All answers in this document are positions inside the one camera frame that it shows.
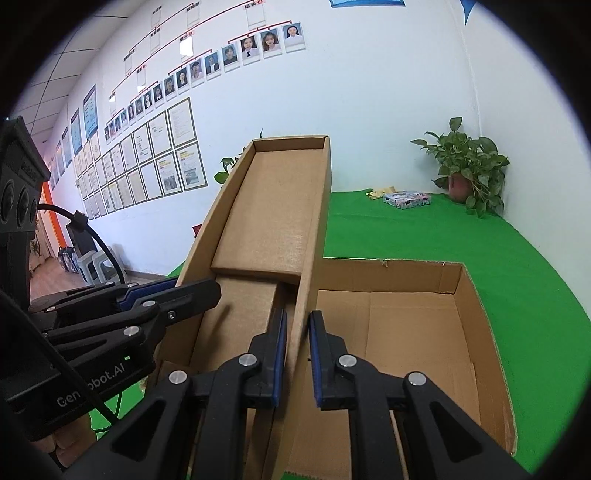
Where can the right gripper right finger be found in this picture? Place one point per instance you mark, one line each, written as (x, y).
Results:
(401, 427)

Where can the right potted green plant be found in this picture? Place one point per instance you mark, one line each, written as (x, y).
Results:
(470, 168)

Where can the yellow snack packet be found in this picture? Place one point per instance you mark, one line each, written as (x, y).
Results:
(378, 193)

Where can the grey plastic stool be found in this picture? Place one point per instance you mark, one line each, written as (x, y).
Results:
(96, 268)

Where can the potted green plant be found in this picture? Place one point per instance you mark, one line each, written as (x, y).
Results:
(470, 168)
(227, 165)

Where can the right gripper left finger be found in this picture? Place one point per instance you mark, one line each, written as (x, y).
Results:
(193, 426)

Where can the large shallow cardboard tray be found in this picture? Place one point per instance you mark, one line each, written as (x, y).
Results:
(402, 316)

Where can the framed certificates on wall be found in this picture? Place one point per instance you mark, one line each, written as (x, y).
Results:
(160, 157)

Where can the left potted green plant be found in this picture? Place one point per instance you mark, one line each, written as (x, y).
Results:
(227, 165)

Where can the person's left hand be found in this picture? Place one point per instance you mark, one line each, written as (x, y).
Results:
(69, 442)

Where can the long brown cardboard box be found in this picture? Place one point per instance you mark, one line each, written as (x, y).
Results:
(261, 241)

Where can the small colourful packet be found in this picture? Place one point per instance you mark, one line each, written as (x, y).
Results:
(407, 199)

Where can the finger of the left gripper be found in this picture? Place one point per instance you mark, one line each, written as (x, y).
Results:
(176, 303)

